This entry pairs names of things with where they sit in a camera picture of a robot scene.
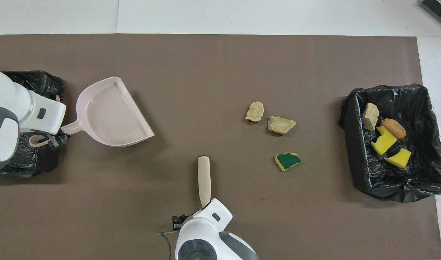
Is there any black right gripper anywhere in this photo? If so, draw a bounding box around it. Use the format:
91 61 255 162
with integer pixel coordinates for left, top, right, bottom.
171 214 190 232

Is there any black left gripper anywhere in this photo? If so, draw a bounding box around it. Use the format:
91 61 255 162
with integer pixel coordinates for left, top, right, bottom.
46 130 72 150

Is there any pink hand brush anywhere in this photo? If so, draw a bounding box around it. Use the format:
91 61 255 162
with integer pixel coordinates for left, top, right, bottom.
197 156 211 209

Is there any pink plastic dustpan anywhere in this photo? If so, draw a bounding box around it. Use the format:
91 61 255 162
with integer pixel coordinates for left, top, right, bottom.
28 76 155 148

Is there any green and yellow sponge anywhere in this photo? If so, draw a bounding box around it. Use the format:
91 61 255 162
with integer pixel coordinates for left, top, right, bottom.
275 152 302 172

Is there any rounded beige sponge chunk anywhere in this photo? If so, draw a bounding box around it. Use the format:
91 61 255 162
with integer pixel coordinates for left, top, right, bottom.
245 101 265 122

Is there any angular beige sponge chunk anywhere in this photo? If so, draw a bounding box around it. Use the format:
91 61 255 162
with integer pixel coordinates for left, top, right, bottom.
267 116 296 135

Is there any notched yellow sponge piece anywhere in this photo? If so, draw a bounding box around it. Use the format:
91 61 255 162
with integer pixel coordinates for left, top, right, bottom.
371 126 398 155

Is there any wedge yellow sponge piece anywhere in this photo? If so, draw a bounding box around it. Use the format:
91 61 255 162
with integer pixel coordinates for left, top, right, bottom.
384 148 412 169

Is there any brown oval sponge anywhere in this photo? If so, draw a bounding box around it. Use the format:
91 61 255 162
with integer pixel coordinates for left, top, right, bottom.
381 118 407 140

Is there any closed black bag bin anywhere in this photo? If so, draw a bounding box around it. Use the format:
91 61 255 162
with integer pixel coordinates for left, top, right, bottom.
2 70 64 177

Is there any open bin with black bag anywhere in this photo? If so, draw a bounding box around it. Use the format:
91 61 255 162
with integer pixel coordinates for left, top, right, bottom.
338 84 441 203

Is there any brown table mat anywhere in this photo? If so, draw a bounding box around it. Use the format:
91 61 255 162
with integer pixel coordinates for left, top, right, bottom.
0 34 441 260

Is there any small beige sponge block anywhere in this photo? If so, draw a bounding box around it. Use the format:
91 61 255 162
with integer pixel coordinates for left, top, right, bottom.
362 102 380 131

